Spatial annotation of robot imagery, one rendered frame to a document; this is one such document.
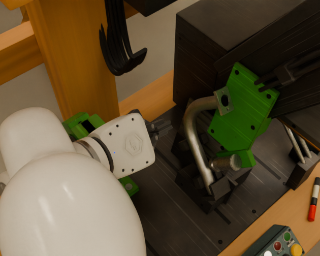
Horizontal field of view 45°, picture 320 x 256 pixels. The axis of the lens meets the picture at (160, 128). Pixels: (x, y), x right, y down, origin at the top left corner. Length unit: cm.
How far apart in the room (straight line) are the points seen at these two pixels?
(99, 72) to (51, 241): 78
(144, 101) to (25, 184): 104
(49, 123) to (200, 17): 58
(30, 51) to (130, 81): 163
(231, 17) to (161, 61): 168
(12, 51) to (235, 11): 54
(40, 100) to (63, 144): 204
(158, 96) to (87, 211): 107
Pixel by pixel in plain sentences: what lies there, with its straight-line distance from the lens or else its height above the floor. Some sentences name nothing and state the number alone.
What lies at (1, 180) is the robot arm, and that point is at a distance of 61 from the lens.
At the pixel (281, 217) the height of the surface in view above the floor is 90.
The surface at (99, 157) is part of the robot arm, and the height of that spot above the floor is 132.
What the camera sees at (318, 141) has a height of 113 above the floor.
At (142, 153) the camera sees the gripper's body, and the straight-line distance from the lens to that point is 70.
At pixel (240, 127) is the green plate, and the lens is 88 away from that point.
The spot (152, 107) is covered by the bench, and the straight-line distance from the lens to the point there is 125.
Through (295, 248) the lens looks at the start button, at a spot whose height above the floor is 94.
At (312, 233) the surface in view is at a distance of 109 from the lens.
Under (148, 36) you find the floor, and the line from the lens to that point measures 283.
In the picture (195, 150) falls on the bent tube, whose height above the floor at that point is 104.
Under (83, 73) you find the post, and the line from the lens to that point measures 94.
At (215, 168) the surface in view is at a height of 104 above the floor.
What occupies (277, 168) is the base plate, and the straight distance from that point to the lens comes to 115.
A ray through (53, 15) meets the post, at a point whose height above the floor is 137.
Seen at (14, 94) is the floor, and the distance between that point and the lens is 261.
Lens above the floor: 185
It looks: 54 degrees down
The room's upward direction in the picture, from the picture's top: straight up
